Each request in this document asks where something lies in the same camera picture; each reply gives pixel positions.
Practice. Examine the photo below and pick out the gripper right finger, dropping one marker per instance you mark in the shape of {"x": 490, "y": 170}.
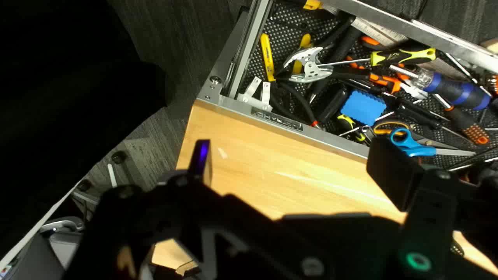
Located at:
{"x": 393, "y": 171}

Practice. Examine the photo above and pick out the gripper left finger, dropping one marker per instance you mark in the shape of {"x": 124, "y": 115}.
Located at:
{"x": 183, "y": 202}

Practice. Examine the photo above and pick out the open metal tool drawer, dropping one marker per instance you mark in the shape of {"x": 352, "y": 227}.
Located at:
{"x": 288, "y": 23}

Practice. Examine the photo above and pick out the small yellow black screwdriver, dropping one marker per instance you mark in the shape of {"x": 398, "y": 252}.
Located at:
{"x": 347, "y": 123}

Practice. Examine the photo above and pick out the blue rectangular block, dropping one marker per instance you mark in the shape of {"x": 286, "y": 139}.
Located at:
{"x": 363, "y": 107}

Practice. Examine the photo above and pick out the orange and black nut driver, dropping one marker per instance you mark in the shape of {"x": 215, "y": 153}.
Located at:
{"x": 469, "y": 126}

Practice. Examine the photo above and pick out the orange and black screwdriver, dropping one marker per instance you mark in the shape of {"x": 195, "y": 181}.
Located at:
{"x": 383, "y": 80}

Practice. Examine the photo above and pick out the blue and clear screwdriver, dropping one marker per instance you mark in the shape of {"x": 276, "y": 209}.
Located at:
{"x": 455, "y": 90}

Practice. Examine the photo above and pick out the yellow and black screwdriver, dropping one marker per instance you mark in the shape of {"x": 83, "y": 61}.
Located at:
{"x": 400, "y": 57}

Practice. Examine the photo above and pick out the yellow utility knife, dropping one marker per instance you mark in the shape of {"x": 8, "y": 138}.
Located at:
{"x": 267, "y": 58}

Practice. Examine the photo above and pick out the white metal bracket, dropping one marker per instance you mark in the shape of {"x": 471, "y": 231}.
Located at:
{"x": 252, "y": 87}
{"x": 265, "y": 93}

